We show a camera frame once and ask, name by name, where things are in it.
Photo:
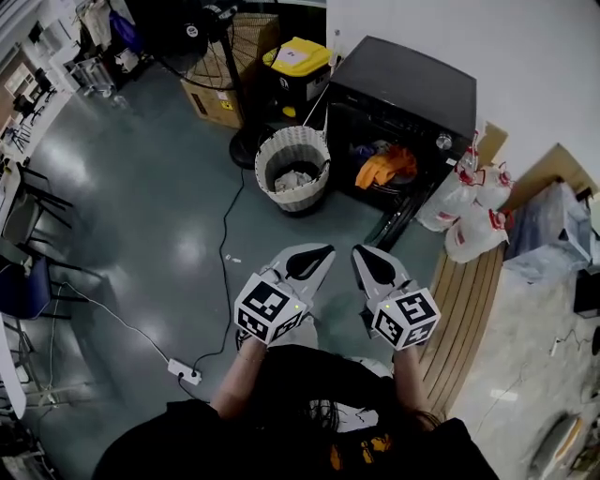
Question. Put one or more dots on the blue bag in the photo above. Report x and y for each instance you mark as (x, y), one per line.
(123, 30)

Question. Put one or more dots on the wooden slat panel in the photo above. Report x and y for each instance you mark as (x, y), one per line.
(461, 319)

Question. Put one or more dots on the white flat mop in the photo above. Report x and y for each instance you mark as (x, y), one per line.
(313, 110)

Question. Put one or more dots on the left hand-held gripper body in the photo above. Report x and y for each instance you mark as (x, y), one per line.
(269, 309)

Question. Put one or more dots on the blue chair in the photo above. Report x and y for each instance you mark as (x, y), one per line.
(28, 286)

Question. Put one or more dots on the black standing fan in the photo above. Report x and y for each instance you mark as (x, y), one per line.
(213, 61)

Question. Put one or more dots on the white power strip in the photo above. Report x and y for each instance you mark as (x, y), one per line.
(184, 371)

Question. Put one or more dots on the clear plastic storage box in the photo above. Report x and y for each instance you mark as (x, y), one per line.
(548, 229)

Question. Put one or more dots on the person's left forearm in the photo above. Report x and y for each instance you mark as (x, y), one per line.
(236, 379)

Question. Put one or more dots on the black washing machine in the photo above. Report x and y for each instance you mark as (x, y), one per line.
(403, 79)

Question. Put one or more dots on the flat cardboard sheet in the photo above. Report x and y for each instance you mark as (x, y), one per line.
(492, 140)

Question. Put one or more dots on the person's right forearm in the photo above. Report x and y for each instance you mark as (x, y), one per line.
(410, 379)

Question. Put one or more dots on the orange garment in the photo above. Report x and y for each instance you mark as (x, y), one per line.
(379, 171)

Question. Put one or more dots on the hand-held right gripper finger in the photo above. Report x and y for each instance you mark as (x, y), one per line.
(364, 276)
(401, 275)

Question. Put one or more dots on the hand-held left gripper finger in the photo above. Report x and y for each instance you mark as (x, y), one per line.
(281, 260)
(314, 282)

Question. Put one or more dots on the black chair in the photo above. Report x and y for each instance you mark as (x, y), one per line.
(33, 197)

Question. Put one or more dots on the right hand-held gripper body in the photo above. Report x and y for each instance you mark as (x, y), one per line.
(405, 319)

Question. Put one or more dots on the black bin with yellow lid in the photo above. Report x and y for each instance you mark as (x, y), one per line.
(295, 58)

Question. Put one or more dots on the person's black shirt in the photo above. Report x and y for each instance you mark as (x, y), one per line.
(290, 389)

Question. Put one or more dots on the lavender clothes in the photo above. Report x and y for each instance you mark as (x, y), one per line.
(362, 151)

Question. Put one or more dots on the white woven laundry basket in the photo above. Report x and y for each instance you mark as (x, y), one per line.
(293, 199)

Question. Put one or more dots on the brown cardboard box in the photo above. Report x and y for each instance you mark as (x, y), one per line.
(211, 105)

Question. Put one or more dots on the light grey clothes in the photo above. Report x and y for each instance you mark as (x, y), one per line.
(290, 180)

